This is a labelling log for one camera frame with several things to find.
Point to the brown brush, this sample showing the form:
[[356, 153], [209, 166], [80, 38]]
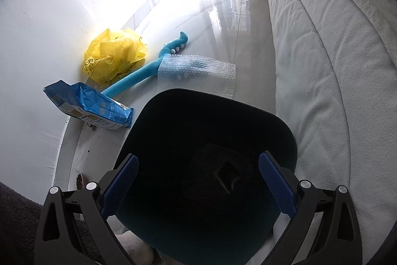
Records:
[[81, 181]]

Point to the flat bubble wrap sheet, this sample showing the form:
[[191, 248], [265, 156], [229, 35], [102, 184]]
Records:
[[198, 72]]

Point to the white soft cloth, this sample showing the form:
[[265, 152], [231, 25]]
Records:
[[136, 249]]

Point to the blue snack bag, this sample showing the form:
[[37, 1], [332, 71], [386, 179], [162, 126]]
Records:
[[93, 103]]

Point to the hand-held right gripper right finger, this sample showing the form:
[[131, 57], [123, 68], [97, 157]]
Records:
[[276, 187]]

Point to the white fuzzy bed blanket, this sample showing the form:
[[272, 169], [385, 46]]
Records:
[[350, 4]]

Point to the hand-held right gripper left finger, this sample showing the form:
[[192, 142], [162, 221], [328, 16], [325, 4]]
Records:
[[122, 187]]

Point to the white quilted bed cover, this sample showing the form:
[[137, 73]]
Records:
[[310, 72]]

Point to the dark cloth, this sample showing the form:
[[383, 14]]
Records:
[[18, 221]]

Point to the black plastic bin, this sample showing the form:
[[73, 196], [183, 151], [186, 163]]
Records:
[[198, 128]]

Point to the blue plush toy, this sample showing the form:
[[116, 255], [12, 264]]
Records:
[[139, 75]]

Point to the yellow plastic bag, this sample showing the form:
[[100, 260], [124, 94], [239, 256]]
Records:
[[114, 50]]

